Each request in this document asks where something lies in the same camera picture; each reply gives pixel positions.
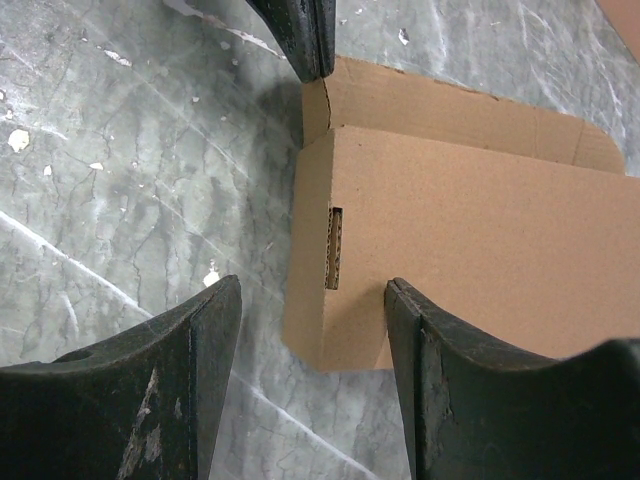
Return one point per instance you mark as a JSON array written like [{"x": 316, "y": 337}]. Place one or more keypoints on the closed folded cardboard box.
[{"x": 624, "y": 16}]

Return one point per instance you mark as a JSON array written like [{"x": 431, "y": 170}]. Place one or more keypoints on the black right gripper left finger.
[{"x": 143, "y": 404}]

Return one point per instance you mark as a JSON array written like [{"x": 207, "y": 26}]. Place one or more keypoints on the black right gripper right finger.
[{"x": 476, "y": 407}]

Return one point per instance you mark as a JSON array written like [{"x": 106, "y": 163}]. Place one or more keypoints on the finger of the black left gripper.
[{"x": 305, "y": 32}]

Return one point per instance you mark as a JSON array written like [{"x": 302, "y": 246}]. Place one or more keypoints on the cardboard box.
[
  {"x": 515, "y": 218},
  {"x": 624, "y": 16}
]

